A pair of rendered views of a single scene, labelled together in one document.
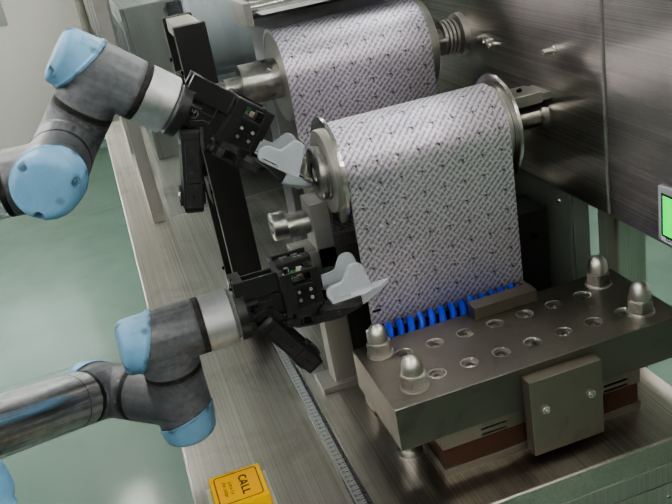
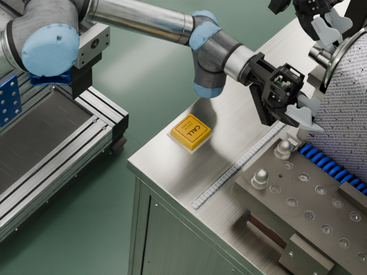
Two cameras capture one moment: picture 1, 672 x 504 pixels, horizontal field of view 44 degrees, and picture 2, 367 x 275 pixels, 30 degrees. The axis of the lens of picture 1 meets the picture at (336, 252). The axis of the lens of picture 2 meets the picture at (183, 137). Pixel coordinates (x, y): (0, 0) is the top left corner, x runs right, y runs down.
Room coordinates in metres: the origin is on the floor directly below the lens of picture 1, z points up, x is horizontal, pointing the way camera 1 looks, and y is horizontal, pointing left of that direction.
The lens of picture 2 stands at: (0.21, -0.52, 2.25)
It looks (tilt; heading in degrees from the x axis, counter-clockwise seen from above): 55 degrees down; 47
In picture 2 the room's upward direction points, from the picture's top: 10 degrees clockwise
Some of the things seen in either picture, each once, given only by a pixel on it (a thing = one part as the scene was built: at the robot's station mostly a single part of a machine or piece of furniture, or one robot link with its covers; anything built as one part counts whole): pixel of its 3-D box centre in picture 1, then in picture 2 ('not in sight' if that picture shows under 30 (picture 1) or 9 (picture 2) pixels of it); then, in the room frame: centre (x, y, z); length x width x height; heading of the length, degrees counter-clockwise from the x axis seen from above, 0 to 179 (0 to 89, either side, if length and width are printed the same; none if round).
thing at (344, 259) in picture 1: (349, 271); (314, 107); (1.04, -0.01, 1.12); 0.09 x 0.03 x 0.06; 104
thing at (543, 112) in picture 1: (521, 119); not in sight; (1.15, -0.30, 1.25); 0.07 x 0.04 x 0.04; 103
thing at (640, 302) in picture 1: (640, 296); not in sight; (0.94, -0.38, 1.05); 0.04 x 0.04 x 0.04
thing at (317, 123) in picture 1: (329, 170); (348, 58); (1.08, -0.01, 1.25); 0.15 x 0.01 x 0.15; 13
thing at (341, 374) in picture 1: (319, 296); (315, 97); (1.11, 0.04, 1.05); 0.06 x 0.05 x 0.31; 103
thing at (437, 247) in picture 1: (442, 250); (361, 149); (1.05, -0.15, 1.11); 0.23 x 0.01 x 0.18; 103
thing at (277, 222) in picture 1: (278, 225); (317, 51); (1.10, 0.07, 1.18); 0.04 x 0.02 x 0.04; 13
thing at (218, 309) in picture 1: (220, 317); (243, 64); (0.98, 0.16, 1.11); 0.08 x 0.05 x 0.08; 13
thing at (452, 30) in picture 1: (442, 38); not in sight; (1.39, -0.24, 1.33); 0.07 x 0.07 x 0.07; 13
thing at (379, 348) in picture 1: (377, 338); (284, 147); (0.96, -0.03, 1.05); 0.04 x 0.04 x 0.04
